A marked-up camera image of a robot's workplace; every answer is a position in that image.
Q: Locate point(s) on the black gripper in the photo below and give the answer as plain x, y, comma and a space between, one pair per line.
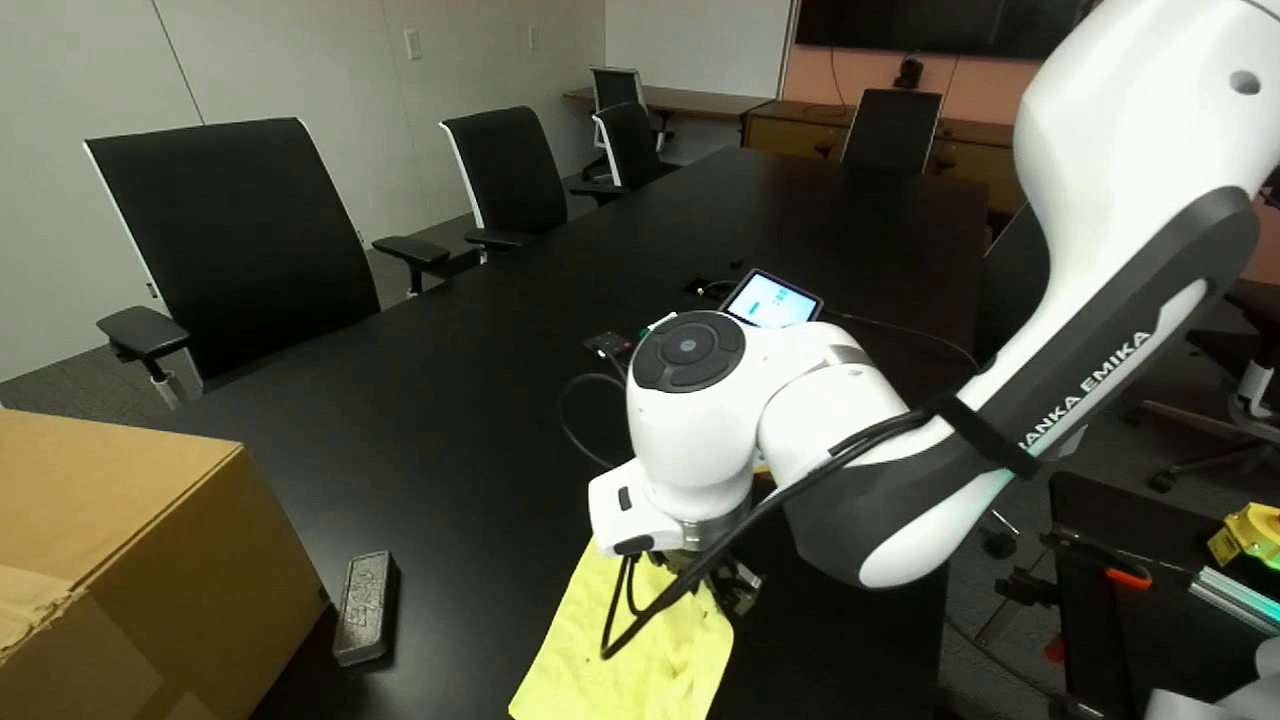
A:
725, 573

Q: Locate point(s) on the yellow towel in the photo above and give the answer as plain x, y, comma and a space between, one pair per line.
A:
627, 664

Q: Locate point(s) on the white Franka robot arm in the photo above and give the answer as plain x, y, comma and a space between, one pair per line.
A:
1134, 160

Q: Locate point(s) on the small black square device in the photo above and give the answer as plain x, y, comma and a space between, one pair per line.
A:
607, 345

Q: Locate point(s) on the smart display with lit screen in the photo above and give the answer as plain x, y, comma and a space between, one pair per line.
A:
775, 300

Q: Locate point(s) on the grey remote control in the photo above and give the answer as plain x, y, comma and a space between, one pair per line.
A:
362, 610

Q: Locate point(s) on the black stand with orange clamp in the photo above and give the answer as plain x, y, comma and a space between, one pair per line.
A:
1123, 626

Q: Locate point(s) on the black white-framed office chair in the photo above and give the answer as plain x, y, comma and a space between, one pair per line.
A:
632, 143

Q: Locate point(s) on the armless black office chair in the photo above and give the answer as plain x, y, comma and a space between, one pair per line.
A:
889, 131

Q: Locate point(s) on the small black office chair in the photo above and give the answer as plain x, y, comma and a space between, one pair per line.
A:
619, 89

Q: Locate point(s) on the yellow green plastic object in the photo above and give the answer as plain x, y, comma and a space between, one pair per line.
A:
1248, 533

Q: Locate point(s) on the small black gadget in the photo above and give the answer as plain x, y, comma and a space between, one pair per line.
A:
909, 74

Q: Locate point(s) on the large black office chair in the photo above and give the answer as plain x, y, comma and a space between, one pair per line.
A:
242, 242

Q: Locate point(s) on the brown cardboard box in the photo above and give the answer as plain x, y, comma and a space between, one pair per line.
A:
120, 561

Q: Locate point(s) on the black chair with white post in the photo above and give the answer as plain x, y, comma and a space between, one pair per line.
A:
1252, 385

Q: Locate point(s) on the black wall screen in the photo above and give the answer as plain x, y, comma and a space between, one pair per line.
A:
923, 24

